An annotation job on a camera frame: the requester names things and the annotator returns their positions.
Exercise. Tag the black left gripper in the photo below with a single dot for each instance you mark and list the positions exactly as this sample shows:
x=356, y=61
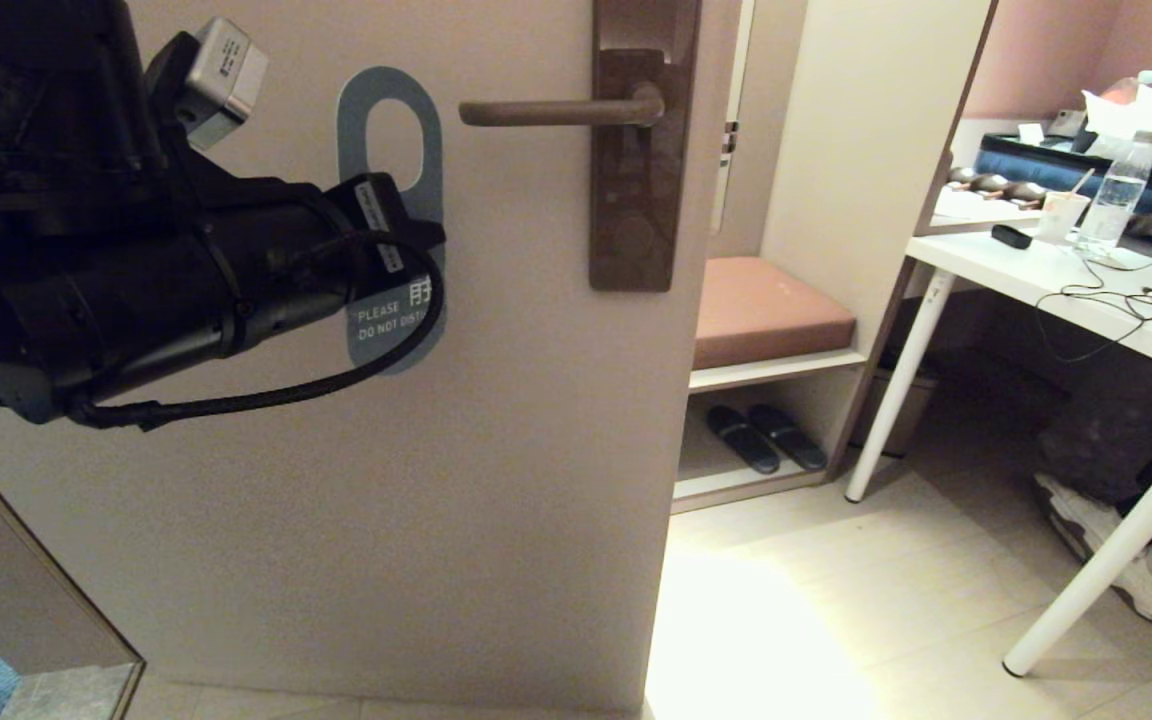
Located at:
x=376, y=240

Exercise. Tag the blue and white door hanger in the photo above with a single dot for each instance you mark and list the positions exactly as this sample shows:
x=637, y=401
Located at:
x=351, y=120

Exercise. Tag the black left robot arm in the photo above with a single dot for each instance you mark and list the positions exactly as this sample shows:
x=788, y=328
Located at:
x=86, y=250

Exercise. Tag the brown door lock plate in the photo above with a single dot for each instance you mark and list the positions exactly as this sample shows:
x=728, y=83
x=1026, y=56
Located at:
x=636, y=220

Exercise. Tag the black slipper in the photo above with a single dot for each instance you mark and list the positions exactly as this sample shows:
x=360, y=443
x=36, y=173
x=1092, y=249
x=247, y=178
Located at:
x=741, y=440
x=786, y=435

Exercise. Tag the white bench shelf cabinet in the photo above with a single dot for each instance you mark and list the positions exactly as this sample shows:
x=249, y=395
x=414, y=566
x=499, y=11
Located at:
x=866, y=150

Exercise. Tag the dark round object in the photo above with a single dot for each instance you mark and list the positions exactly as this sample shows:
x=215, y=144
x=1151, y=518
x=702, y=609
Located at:
x=991, y=184
x=963, y=177
x=1026, y=192

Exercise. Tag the white table with round legs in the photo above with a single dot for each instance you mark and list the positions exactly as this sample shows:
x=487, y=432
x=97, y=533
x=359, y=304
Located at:
x=986, y=262

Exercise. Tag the small black box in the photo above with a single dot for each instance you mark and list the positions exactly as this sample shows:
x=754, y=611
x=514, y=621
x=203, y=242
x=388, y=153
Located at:
x=1011, y=237

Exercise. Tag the dark blue long tray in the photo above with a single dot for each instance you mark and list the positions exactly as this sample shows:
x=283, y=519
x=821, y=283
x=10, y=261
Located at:
x=1036, y=165

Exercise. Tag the small white tag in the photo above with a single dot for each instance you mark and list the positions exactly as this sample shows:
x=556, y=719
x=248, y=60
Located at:
x=1032, y=133

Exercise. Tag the white paper cup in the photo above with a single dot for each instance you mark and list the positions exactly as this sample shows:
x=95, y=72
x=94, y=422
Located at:
x=1061, y=220

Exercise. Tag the small grey object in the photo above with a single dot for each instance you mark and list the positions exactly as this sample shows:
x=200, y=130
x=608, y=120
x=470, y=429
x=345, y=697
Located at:
x=1068, y=124

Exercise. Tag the wooden stirring stick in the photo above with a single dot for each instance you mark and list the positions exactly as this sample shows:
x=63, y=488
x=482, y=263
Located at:
x=1084, y=182

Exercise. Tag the clear plastic water bottle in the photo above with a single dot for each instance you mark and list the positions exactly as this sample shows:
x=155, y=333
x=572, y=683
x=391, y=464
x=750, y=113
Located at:
x=1116, y=200

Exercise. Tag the white and tan sneaker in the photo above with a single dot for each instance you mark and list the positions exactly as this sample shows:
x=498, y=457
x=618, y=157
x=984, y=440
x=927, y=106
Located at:
x=1071, y=515

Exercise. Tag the grey mottled bag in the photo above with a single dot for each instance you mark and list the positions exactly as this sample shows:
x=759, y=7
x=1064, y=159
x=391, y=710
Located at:
x=1116, y=420

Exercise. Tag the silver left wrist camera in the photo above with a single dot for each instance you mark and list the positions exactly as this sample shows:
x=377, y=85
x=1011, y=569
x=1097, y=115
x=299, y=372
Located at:
x=226, y=75

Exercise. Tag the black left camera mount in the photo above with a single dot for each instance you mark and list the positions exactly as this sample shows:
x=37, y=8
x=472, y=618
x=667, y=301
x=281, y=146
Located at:
x=164, y=85

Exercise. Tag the white topped wall counter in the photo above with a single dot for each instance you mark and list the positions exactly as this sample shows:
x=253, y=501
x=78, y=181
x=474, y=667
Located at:
x=976, y=205

